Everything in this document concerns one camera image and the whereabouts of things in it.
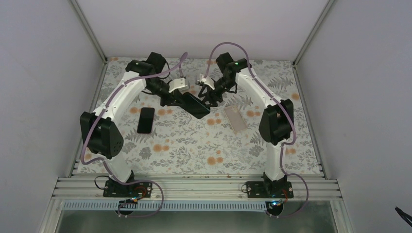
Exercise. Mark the right aluminium corner post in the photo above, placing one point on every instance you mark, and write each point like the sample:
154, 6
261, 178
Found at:
325, 11

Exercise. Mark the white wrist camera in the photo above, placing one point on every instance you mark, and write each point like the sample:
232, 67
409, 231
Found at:
205, 81
180, 84

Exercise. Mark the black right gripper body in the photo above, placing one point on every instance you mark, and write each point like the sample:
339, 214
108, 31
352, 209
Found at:
228, 84

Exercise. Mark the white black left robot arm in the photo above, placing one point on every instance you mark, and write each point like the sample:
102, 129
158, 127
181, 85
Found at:
102, 140

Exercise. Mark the cream phone case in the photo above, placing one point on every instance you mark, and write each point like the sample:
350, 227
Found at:
235, 118

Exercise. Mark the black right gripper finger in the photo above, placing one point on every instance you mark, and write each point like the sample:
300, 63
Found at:
205, 91
212, 100

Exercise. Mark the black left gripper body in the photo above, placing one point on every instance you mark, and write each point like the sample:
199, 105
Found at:
153, 87

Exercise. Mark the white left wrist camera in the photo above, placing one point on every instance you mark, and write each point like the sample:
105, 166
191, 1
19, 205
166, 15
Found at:
180, 84

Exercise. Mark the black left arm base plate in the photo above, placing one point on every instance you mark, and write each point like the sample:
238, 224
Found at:
113, 189

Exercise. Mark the left aluminium corner post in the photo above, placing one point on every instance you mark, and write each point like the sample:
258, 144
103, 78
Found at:
82, 17

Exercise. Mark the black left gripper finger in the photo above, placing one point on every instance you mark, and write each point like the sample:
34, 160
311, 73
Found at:
172, 101
187, 97

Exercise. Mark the magenta phone black screen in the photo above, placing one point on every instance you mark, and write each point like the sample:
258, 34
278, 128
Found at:
146, 118

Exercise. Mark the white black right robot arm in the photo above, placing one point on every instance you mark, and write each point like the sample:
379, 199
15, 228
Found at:
276, 119

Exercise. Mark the black object at edge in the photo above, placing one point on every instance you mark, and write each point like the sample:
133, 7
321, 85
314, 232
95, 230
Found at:
406, 217

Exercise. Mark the floral patterned table mat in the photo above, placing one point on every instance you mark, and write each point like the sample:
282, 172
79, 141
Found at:
182, 144

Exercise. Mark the aluminium front rail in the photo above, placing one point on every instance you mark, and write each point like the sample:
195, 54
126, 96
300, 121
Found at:
197, 187

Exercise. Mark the grey slotted cable duct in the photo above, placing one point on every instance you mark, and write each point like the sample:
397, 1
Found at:
167, 205

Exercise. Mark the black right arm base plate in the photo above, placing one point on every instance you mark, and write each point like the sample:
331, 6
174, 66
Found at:
261, 190

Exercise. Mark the aluminium corner post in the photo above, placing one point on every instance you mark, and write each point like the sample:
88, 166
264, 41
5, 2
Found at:
82, 17
325, 11

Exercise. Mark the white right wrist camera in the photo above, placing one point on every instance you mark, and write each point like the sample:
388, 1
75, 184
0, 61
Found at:
205, 81

